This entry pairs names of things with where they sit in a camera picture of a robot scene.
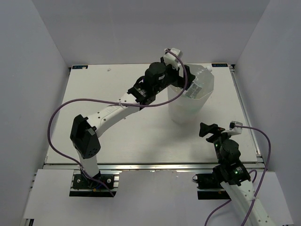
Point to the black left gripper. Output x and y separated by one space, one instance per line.
179 81

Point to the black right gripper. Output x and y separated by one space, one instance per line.
204 129

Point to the white label clear bottle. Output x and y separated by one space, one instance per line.
203 83

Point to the translucent white bin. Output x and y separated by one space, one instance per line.
186 108

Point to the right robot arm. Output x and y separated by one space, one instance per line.
231 175

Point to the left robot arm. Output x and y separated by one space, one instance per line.
86 131

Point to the dark table corner sticker right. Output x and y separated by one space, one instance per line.
219 65

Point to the dark table corner sticker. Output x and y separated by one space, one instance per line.
79 67
219 65

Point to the dark table corner sticker left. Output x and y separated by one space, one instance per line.
79 67

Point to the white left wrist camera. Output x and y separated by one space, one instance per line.
171 57

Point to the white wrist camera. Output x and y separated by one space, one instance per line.
171 57
235 128

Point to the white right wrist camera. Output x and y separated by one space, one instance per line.
235 128

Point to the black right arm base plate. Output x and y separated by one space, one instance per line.
209 188

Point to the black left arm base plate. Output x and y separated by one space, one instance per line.
84 187

